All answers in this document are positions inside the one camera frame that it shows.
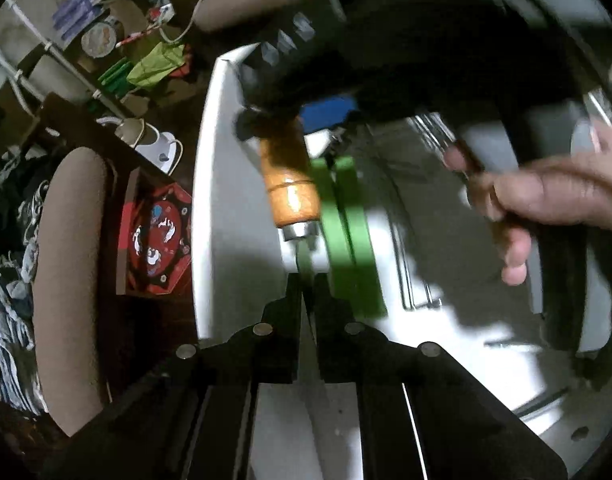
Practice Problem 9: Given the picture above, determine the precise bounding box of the wooden handled knife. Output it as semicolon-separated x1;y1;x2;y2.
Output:
258;117;323;281

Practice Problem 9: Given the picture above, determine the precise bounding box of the person's right hand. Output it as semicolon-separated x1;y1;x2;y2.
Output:
443;122;612;286

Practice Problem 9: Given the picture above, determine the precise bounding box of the white drawer box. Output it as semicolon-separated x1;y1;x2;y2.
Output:
192;48;612;478

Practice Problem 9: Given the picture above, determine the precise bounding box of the red octagonal box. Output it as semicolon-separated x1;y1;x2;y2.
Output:
116;168;192;301

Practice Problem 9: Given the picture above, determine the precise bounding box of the brown chair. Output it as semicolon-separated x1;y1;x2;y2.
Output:
32;148;108;436

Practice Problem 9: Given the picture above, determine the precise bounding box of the white mug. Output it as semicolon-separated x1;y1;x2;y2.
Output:
99;116;185;176

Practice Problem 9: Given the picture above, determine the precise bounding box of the green bag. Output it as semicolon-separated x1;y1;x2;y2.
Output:
97;44;187;98

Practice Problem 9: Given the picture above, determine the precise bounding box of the round tin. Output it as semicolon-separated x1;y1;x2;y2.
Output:
80;22;117;58

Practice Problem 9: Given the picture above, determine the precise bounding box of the wire potato masher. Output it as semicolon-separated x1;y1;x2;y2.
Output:
368;117;470;313

